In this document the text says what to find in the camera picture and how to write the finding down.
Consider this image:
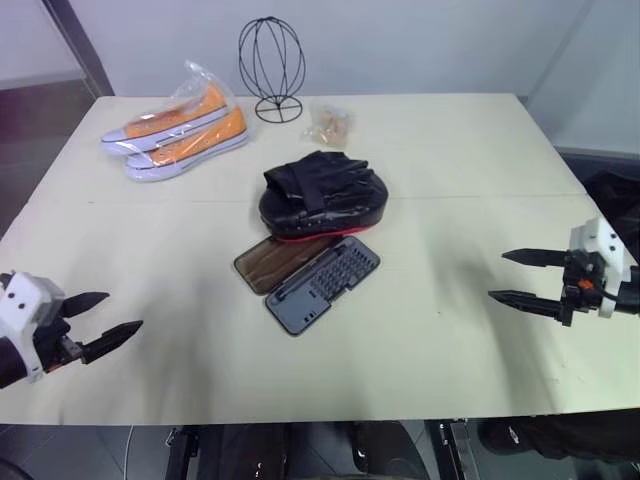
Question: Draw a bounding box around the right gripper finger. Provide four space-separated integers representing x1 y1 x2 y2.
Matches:
487 289 565 318
501 247 569 270

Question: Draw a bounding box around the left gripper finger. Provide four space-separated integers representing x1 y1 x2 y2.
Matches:
81 320 145 365
62 292 111 318

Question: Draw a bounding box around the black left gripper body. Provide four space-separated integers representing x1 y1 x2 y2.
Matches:
35 298 85 375

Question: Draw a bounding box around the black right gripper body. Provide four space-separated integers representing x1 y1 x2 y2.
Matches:
559 249 605 329

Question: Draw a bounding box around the screwdriver bit case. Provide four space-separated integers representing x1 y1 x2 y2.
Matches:
232 234 383 338

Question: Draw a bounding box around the dark rounded shape under table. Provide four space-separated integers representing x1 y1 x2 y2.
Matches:
475 408 640 462
347 420 429 480

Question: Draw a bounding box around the orange canvas sneaker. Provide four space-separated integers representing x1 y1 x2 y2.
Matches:
99 82 237 157
122 105 250 183

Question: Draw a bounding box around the black boxing focus pad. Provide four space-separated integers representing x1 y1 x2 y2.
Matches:
256 149 394 245

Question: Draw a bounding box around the clear bag of wooden pieces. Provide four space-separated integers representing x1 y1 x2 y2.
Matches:
300 101 358 149

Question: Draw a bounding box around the clear plastic shoe bag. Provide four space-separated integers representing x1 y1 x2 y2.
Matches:
98 59 251 183

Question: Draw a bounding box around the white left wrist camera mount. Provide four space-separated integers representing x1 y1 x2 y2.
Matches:
0 271 67 385

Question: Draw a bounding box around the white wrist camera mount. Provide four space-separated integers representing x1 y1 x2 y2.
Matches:
0 271 67 385
569 216 635 319

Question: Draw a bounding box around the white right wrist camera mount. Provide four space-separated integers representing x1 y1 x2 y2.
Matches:
569 216 635 319

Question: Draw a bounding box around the metal table bracket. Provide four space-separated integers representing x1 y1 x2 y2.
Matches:
437 420 474 480

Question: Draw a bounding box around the black wire head stand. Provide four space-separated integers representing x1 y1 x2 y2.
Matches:
237 16 307 124

